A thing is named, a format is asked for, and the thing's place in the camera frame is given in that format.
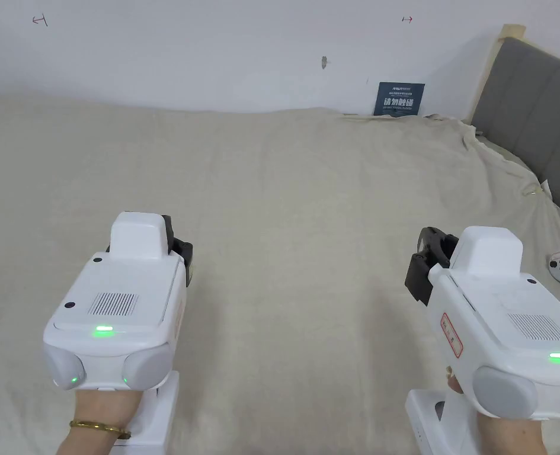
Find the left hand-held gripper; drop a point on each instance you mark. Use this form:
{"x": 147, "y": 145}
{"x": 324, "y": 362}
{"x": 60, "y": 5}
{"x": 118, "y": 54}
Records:
{"x": 118, "y": 294}

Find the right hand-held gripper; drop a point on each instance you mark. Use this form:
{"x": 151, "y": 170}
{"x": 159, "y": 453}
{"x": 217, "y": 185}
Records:
{"x": 498, "y": 303}

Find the person's left forearm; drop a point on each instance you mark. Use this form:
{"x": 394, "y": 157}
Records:
{"x": 87, "y": 441}

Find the person's left hand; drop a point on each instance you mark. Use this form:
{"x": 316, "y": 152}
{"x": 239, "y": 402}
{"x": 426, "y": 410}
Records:
{"x": 104, "y": 407}

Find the person's right hand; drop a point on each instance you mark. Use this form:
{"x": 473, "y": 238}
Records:
{"x": 507, "y": 436}

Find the dark blue sign card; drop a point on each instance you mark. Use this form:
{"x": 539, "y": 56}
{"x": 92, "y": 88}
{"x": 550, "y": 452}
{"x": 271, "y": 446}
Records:
{"x": 399, "y": 99}

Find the bed with beige sheet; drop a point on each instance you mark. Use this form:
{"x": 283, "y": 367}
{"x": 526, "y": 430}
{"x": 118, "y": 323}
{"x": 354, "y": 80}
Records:
{"x": 279, "y": 199}

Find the grey padded headboard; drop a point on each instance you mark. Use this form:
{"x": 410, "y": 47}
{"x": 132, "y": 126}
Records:
{"x": 535, "y": 99}

